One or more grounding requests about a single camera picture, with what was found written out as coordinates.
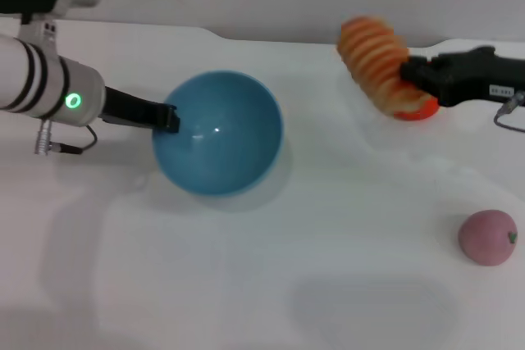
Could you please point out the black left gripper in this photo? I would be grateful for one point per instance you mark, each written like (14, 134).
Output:
(131, 110)

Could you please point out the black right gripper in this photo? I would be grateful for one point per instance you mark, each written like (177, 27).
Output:
(471, 75)

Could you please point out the long golden bread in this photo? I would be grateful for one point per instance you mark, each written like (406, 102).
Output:
(373, 59)

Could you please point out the blue bowl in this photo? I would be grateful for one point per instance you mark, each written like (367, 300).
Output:
(221, 145)

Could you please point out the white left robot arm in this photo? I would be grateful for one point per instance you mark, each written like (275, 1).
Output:
(37, 79)

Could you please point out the red bell pepper toy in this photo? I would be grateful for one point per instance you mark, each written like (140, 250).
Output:
(426, 112)

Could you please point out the pink peach toy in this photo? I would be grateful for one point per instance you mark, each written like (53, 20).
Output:
(486, 237)

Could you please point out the silver left camera bracket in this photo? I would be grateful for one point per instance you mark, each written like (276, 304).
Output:
(39, 36)

